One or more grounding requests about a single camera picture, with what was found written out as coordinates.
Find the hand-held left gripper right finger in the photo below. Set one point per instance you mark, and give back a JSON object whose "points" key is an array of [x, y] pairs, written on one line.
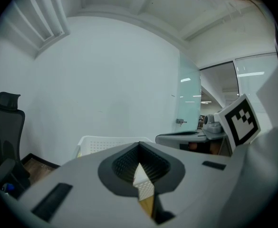
{"points": [[195, 186]]}

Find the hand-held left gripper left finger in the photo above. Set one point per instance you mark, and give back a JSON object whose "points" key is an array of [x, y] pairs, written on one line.
{"points": [[86, 174]]}

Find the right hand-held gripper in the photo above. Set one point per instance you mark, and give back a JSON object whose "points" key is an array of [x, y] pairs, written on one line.
{"points": [[242, 122]]}

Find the white perforated plastic basket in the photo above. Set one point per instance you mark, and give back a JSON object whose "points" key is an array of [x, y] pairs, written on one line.
{"points": [[105, 144]]}

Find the person's right hand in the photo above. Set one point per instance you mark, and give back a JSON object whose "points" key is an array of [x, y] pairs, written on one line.
{"points": [[193, 146]]}

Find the frosted glass door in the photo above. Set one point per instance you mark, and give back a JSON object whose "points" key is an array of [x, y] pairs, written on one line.
{"points": [[189, 91]]}

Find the wooden table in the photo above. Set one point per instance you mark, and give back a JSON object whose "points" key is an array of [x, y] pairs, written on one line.
{"points": [[147, 206]]}

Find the black mesh office chair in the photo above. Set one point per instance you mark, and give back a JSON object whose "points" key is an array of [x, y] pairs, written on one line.
{"points": [[5, 132]]}

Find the glass office partition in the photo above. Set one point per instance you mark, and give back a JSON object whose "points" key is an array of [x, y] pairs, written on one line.
{"points": [[252, 84]]}

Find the grey gripper-mounted camera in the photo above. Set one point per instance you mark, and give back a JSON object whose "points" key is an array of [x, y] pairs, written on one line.
{"points": [[211, 125]]}

